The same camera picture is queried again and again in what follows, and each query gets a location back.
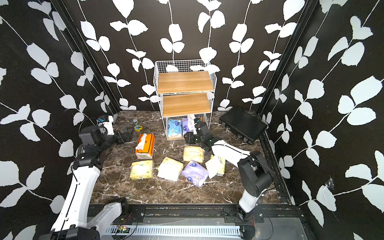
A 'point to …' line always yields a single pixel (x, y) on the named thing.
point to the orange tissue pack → (144, 149)
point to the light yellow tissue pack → (141, 169)
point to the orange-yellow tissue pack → (170, 169)
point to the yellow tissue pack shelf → (193, 153)
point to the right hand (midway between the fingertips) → (185, 133)
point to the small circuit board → (120, 229)
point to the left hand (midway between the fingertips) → (126, 127)
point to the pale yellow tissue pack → (216, 166)
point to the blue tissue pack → (175, 128)
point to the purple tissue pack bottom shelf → (185, 126)
